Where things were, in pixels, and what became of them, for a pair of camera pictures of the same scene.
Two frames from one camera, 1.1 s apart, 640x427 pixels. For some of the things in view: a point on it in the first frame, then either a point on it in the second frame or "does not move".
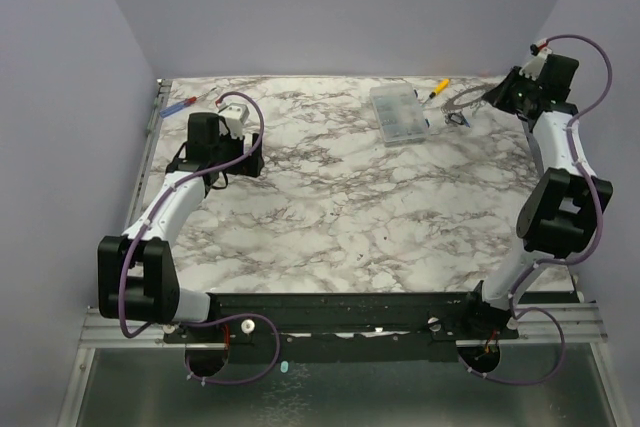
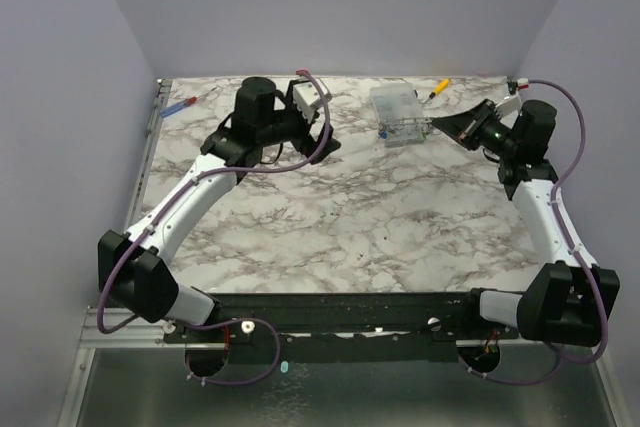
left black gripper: (249, 165) -> (306, 142)
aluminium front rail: (98, 332) does not move
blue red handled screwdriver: (188, 101) does not move
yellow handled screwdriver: (442, 85) does not move
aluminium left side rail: (160, 99) does not move
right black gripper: (507, 92) -> (476, 125)
